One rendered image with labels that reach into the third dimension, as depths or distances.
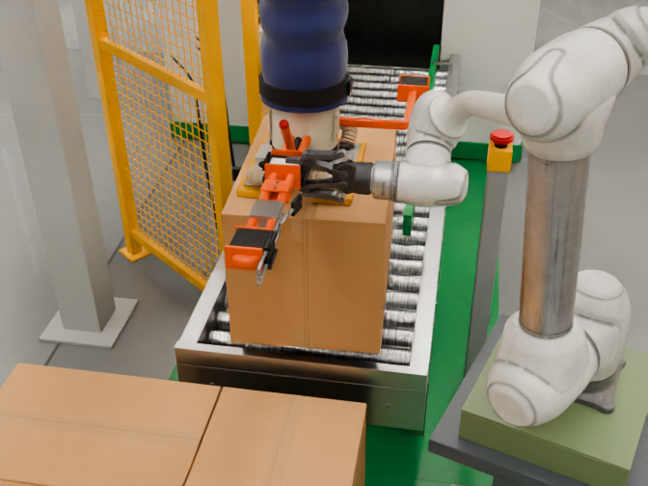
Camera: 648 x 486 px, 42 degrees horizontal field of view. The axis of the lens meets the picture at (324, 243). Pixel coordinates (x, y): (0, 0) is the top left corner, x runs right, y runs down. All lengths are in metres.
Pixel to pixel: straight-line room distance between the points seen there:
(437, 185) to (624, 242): 2.28
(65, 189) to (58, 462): 1.16
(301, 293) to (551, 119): 1.01
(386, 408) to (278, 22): 1.07
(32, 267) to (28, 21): 1.40
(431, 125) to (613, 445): 0.78
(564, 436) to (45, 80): 1.93
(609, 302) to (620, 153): 3.08
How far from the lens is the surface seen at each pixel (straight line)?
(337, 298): 2.13
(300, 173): 1.90
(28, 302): 3.71
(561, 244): 1.50
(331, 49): 2.03
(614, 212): 4.26
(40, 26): 2.84
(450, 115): 1.89
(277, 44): 2.01
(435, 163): 1.87
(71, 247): 3.21
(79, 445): 2.26
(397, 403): 2.35
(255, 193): 2.09
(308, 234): 2.03
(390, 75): 4.13
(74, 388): 2.42
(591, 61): 1.36
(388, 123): 2.18
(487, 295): 2.79
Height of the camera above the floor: 2.15
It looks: 34 degrees down
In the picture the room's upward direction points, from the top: 1 degrees counter-clockwise
